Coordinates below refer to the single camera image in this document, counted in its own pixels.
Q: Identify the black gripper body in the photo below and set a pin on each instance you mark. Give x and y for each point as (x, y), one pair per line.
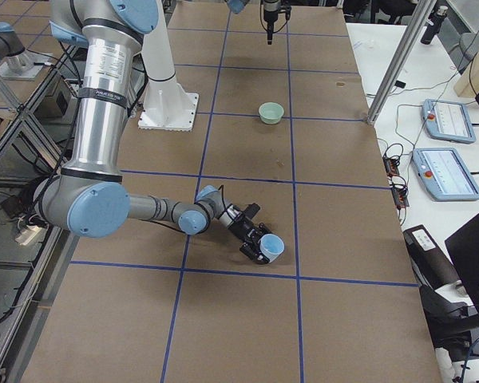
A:
(270, 13)
(239, 232)

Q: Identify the light blue plastic cup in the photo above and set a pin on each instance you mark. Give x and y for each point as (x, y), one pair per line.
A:
(271, 247)

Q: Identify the mint green bowl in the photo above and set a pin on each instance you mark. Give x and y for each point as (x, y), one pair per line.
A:
(270, 112)

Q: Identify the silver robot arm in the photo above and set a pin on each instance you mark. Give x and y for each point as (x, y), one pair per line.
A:
(237, 6)
(88, 197)

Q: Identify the black water bottle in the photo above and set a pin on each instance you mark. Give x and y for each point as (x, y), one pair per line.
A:
(433, 24)

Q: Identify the small circuit board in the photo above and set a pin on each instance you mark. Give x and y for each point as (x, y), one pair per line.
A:
(398, 184)

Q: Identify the near teach pendant tablet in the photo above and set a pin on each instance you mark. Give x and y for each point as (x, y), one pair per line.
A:
(444, 175)

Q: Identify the teach pendant tablet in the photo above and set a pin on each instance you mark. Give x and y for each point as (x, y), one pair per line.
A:
(448, 120)
(444, 175)

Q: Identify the far teach pendant tablet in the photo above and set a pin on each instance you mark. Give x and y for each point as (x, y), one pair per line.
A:
(448, 120)

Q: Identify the black monitor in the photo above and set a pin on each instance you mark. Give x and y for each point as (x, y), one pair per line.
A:
(463, 249)

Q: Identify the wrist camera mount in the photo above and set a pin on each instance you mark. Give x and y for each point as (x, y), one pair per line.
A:
(247, 214)

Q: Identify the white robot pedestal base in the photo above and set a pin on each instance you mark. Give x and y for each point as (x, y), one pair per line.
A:
(166, 105)

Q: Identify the aluminium frame post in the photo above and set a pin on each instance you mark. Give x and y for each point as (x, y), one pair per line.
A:
(410, 36)

